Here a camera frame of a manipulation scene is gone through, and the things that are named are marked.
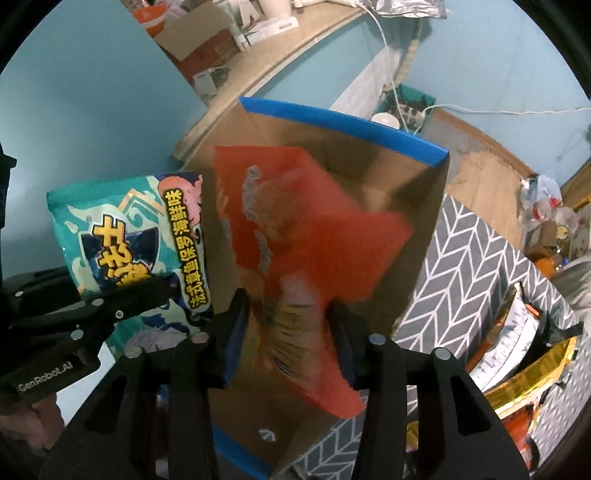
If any small clear box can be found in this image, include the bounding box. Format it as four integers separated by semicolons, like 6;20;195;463
191;67;232;97

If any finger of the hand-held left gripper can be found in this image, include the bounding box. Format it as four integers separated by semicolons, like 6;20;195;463
9;273;182;344

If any silver foil sheet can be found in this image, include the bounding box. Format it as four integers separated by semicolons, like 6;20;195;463
373;0;448;20

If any red snack bag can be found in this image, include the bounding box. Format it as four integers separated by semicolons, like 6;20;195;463
212;145;414;418

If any white and orange snack packet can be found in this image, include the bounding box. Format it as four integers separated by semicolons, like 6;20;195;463
467;284;542;389

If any open cardboard box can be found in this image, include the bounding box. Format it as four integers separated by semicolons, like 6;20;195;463
154;2;242;80

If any wooden shelf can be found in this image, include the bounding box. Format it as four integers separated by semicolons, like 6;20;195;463
173;0;386;162

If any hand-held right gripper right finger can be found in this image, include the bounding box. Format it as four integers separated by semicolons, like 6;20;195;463
325;300;532;480

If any grey cloth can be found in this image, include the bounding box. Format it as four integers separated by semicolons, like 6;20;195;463
551;257;591;315

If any gold snack packet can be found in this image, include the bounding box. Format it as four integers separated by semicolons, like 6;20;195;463
482;336;581;412

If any pile of plastic rubbish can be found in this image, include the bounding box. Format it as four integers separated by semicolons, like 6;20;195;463
519;174;579;232

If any red orange snack packet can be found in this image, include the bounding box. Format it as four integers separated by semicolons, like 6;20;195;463
499;405;542;462

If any cardboard box with blue rim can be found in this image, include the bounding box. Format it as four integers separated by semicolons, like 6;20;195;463
173;97;451;480

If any teal snack bag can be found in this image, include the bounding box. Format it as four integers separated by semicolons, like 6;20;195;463
46;172;215;356

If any white cable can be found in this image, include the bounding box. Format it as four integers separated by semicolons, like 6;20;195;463
365;4;591;136

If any orange bowl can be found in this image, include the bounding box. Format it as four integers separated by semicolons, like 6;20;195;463
129;0;172;35

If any braided rope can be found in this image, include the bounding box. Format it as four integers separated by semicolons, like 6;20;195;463
396;18;424;85

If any long white carton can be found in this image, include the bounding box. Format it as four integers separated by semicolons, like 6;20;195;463
239;17;299;48

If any orange bottle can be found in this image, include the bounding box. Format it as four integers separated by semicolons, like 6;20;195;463
531;256;562;278

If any teal basket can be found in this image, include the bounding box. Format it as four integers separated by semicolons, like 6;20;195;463
372;83;437;136

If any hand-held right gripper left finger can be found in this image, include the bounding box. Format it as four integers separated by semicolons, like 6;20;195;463
39;288;252;480

